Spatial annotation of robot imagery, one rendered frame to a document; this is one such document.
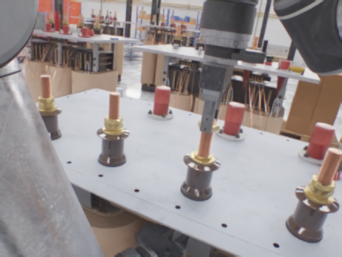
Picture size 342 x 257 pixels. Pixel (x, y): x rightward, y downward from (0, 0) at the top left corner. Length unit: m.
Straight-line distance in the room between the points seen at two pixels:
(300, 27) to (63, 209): 0.38
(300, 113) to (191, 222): 4.87
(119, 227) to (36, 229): 0.72
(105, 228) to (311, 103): 4.77
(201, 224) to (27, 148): 0.43
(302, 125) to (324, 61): 5.00
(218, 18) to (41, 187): 0.41
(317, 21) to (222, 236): 0.43
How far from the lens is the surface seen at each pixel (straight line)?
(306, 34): 0.43
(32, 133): 0.27
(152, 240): 0.70
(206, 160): 0.63
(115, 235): 1.01
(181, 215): 0.62
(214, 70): 0.52
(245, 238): 0.61
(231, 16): 0.52
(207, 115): 0.57
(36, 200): 0.28
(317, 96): 5.32
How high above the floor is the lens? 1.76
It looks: 22 degrees down
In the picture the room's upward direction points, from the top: 7 degrees clockwise
